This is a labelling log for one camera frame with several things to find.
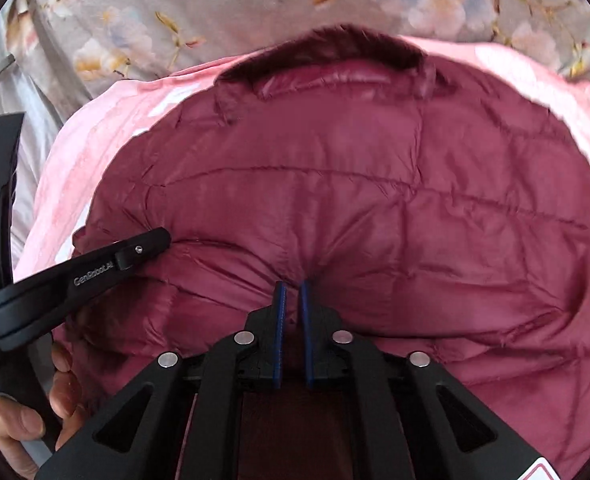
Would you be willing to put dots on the maroon puffer jacket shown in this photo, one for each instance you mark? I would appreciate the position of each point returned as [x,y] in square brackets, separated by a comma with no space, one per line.
[350,185]

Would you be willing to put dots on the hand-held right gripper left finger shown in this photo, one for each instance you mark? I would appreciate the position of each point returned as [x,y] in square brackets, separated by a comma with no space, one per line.
[277,332]

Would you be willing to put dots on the pink patterned blanket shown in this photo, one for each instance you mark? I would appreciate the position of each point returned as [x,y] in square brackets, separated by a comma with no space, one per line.
[75,170]

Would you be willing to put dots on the person's left hand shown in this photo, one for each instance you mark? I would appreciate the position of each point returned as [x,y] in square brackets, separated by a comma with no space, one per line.
[12,422]

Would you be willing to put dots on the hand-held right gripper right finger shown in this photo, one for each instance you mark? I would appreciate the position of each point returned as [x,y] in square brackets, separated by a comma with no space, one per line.
[306,332]

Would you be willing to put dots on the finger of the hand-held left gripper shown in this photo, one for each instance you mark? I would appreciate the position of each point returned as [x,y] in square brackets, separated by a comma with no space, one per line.
[125,255]

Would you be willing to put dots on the grey floral quilt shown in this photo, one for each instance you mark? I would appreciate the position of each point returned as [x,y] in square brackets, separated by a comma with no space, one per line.
[175,5]

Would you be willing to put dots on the white satin curtain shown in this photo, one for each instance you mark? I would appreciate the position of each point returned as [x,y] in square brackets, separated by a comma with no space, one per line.
[30,105]

